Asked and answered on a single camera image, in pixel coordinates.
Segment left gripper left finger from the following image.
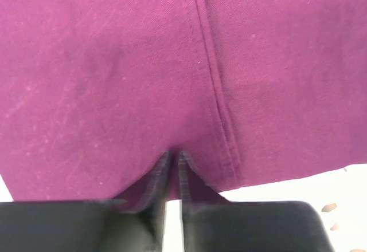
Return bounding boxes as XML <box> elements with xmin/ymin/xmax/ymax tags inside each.
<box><xmin>1</xmin><ymin>151</ymin><xmax>171</xmax><ymax>251</ymax></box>

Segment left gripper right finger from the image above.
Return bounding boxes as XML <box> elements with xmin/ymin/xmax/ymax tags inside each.
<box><xmin>178</xmin><ymin>151</ymin><xmax>334</xmax><ymax>252</ymax></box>

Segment purple cloth wrap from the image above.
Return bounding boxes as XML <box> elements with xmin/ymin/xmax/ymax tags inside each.
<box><xmin>1</xmin><ymin>0</ymin><xmax>366</xmax><ymax>200</ymax></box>

